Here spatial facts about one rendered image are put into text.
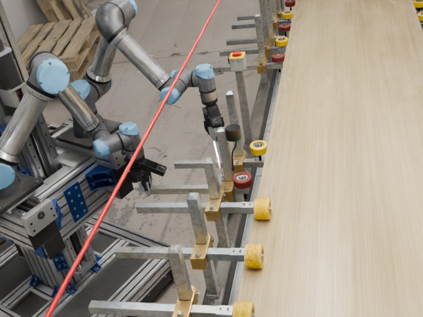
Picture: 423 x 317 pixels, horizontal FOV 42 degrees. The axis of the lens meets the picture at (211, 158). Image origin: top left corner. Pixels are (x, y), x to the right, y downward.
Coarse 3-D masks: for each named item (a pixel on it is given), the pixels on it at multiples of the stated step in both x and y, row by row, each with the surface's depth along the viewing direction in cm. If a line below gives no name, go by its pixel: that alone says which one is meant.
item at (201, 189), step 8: (200, 184) 236; (152, 192) 239; (160, 192) 239; (168, 192) 238; (176, 192) 237; (184, 192) 236; (200, 192) 234; (208, 192) 233; (240, 192) 230; (248, 192) 229
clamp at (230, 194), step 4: (224, 180) 234; (224, 184) 231; (228, 184) 231; (232, 184) 230; (224, 188) 229; (232, 188) 228; (224, 192) 227; (228, 192) 227; (232, 192) 227; (228, 196) 228; (232, 196) 228; (228, 200) 229; (232, 200) 229
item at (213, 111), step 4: (212, 104) 237; (216, 104) 237; (208, 108) 236; (212, 108) 236; (216, 108) 236; (208, 112) 235; (212, 112) 235; (216, 112) 235; (212, 116) 234; (216, 116) 234; (212, 120) 233; (216, 120) 232; (220, 120) 233; (212, 124) 232; (216, 124) 232; (220, 124) 232
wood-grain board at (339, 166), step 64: (320, 0) 400; (384, 0) 380; (320, 64) 308; (384, 64) 296; (320, 128) 251; (384, 128) 243; (320, 192) 211; (384, 192) 205; (320, 256) 183; (384, 256) 178
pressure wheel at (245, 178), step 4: (240, 172) 230; (244, 172) 230; (236, 176) 228; (240, 176) 227; (244, 176) 228; (248, 176) 227; (236, 180) 226; (240, 180) 226; (244, 180) 225; (248, 180) 225; (236, 184) 226; (240, 184) 225; (244, 184) 224; (248, 184) 225; (240, 188) 226; (244, 188) 225; (244, 196) 232
